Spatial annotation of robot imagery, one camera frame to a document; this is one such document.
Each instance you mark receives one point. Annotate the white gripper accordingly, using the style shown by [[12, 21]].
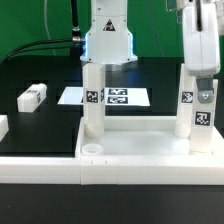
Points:
[[201, 45]]

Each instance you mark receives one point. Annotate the white desk top tray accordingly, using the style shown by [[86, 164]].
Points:
[[134, 136]]

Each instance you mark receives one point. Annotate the fiducial marker sheet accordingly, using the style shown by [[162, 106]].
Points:
[[113, 96]]

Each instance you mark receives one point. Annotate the white front fence bar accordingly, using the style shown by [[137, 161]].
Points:
[[114, 170]]

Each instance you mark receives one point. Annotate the white fence bar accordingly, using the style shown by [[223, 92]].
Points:
[[114, 170], [3, 126]]

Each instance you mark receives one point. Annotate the white left fence bar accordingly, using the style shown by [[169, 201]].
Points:
[[3, 126]]

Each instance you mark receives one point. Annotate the black cable connector post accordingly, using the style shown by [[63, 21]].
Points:
[[77, 48]]

